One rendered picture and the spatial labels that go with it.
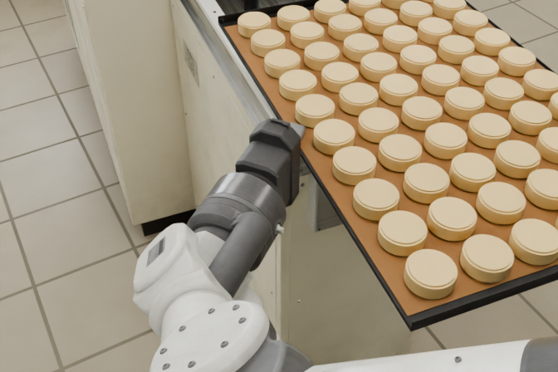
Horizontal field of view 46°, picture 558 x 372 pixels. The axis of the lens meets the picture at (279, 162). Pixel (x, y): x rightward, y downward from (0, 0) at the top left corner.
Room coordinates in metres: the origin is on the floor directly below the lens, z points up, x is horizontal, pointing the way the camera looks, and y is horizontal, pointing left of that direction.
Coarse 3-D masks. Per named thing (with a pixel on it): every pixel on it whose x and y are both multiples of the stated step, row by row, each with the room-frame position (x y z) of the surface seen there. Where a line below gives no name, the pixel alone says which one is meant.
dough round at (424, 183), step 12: (420, 168) 0.55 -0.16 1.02; (432, 168) 0.55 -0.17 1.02; (408, 180) 0.53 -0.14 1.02; (420, 180) 0.53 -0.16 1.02; (432, 180) 0.53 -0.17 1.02; (444, 180) 0.53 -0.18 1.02; (408, 192) 0.53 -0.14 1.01; (420, 192) 0.51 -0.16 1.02; (432, 192) 0.51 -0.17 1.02; (444, 192) 0.52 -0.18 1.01
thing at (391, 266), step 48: (240, 48) 0.84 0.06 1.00; (288, 48) 0.84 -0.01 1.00; (384, 48) 0.84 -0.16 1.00; (432, 48) 0.84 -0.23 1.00; (336, 96) 0.72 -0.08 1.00; (432, 96) 0.72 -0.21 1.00; (528, 96) 0.72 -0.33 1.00; (336, 192) 0.53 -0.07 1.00; (432, 240) 0.46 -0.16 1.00; (480, 288) 0.40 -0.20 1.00
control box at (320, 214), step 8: (312, 176) 0.75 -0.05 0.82; (312, 184) 0.75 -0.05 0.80; (312, 192) 0.75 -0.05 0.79; (320, 192) 0.74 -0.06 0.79; (312, 200) 0.75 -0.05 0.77; (320, 200) 0.74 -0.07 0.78; (328, 200) 0.75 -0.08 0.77; (312, 208) 0.75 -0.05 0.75; (320, 208) 0.74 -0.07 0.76; (328, 208) 0.75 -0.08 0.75; (312, 216) 0.75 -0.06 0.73; (320, 216) 0.74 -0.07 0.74; (328, 216) 0.75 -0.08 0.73; (336, 216) 0.75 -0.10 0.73; (312, 224) 0.75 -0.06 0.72; (320, 224) 0.74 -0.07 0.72; (328, 224) 0.75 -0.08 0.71; (336, 224) 0.75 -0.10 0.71
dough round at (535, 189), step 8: (528, 176) 0.54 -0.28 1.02; (536, 176) 0.54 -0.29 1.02; (544, 176) 0.54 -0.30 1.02; (552, 176) 0.54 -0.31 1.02; (528, 184) 0.53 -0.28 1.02; (536, 184) 0.52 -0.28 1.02; (544, 184) 0.52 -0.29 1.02; (552, 184) 0.52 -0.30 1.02; (528, 192) 0.52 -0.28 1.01; (536, 192) 0.51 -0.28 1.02; (544, 192) 0.51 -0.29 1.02; (552, 192) 0.51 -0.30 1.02; (536, 200) 0.51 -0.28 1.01; (544, 200) 0.51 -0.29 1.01; (552, 200) 0.50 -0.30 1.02; (552, 208) 0.50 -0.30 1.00
